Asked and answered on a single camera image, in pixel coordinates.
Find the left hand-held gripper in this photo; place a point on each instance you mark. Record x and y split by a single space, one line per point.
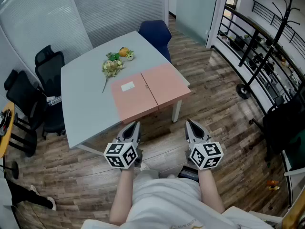
119 155

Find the person's white shirt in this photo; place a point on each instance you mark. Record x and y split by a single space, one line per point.
166 206

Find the wooden desk with white frame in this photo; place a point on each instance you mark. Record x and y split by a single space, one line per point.
295 213

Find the frosted glass door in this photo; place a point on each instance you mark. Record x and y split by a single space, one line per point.
195 11

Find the artificial flower bouquet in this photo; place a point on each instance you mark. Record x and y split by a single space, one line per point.
112 68

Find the black device with screen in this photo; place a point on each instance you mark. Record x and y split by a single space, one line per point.
188 173

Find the person's left forearm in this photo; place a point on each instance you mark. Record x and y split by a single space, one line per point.
121 194

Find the black and green office chair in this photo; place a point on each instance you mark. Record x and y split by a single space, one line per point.
283 128

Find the clear plastic water bottle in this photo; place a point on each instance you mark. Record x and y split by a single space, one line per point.
54 100

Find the person's white right shoe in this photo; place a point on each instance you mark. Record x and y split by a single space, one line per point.
171 176

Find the black coat rack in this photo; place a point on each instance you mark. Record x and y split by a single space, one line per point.
262 61

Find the dark blue chair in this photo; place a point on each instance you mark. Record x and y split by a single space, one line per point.
155 36

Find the person's right forearm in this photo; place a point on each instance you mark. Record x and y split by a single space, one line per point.
210 192

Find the plain-faced pink file box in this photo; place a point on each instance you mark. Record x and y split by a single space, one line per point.
164 85

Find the orange pumpkin ornament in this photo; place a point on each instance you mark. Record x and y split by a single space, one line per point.
123 52

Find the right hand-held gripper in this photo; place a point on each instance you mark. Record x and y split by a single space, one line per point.
206 155

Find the round yellow table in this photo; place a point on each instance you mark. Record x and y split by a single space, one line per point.
9 128

